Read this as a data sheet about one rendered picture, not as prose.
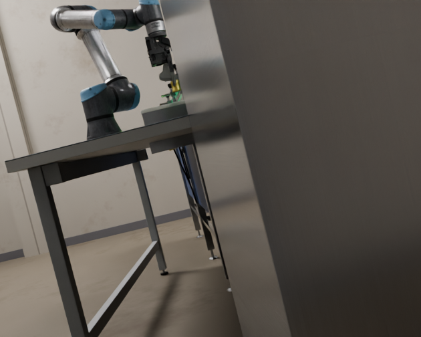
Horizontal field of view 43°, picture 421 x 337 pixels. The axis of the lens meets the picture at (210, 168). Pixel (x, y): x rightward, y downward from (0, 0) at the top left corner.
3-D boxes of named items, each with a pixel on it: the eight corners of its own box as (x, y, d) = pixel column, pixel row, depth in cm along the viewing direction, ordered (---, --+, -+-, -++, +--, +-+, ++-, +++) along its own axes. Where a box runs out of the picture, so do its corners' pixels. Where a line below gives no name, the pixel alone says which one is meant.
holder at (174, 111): (217, 116, 204) (212, 96, 204) (147, 134, 201) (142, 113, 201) (212, 120, 221) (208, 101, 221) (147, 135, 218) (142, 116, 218)
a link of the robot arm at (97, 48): (107, 119, 233) (56, 17, 244) (135, 114, 244) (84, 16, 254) (119, 104, 225) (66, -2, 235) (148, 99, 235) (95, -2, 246)
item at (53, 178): (89, 408, 156) (25, 169, 153) (161, 274, 307) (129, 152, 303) (119, 401, 156) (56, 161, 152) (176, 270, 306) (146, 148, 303)
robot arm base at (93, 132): (81, 144, 221) (75, 121, 221) (95, 142, 236) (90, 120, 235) (115, 136, 218) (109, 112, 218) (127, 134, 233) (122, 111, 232)
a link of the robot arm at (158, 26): (163, 23, 215) (164, 19, 206) (166, 35, 215) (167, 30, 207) (145, 28, 214) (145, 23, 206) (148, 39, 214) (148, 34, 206)
